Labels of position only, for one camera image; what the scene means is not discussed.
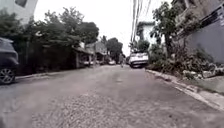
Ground white car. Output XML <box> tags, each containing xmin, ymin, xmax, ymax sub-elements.
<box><xmin>128</xmin><ymin>51</ymin><xmax>150</xmax><ymax>69</ymax></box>

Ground low roofed shelter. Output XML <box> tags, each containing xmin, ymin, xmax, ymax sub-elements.
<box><xmin>72</xmin><ymin>45</ymin><xmax>96</xmax><ymax>69</ymax></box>

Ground grey asphalt road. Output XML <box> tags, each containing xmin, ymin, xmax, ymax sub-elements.
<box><xmin>0</xmin><ymin>64</ymin><xmax>224</xmax><ymax>128</ymax></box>

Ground white building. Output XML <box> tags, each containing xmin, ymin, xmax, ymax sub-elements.
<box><xmin>135</xmin><ymin>20</ymin><xmax>158</xmax><ymax>46</ymax></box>

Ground tree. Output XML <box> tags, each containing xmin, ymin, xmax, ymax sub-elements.
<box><xmin>149</xmin><ymin>1</ymin><xmax>183</xmax><ymax>58</ymax></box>

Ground row of trees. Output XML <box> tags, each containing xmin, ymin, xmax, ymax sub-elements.
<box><xmin>0</xmin><ymin>6</ymin><xmax>100</xmax><ymax>76</ymax></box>

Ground bushes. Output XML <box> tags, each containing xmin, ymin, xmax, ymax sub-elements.
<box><xmin>146</xmin><ymin>43</ymin><xmax>224</xmax><ymax>80</ymax></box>

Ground pale concrete kerb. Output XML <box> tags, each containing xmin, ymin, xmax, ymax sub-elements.
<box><xmin>145</xmin><ymin>68</ymin><xmax>224</xmax><ymax>112</ymax></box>

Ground grey building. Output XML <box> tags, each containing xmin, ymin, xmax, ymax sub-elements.
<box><xmin>171</xmin><ymin>0</ymin><xmax>224</xmax><ymax>34</ymax></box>

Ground pale building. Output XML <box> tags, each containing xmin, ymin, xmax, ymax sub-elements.
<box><xmin>0</xmin><ymin>0</ymin><xmax>39</xmax><ymax>25</ymax></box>

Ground dark grey car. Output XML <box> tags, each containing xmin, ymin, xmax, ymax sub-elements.
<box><xmin>0</xmin><ymin>36</ymin><xmax>20</xmax><ymax>85</ymax></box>

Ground overhead wires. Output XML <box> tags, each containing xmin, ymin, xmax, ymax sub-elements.
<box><xmin>129</xmin><ymin>0</ymin><xmax>153</xmax><ymax>44</ymax></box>

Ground grey wall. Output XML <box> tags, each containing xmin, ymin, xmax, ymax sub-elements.
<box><xmin>185</xmin><ymin>19</ymin><xmax>224</xmax><ymax>65</ymax></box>

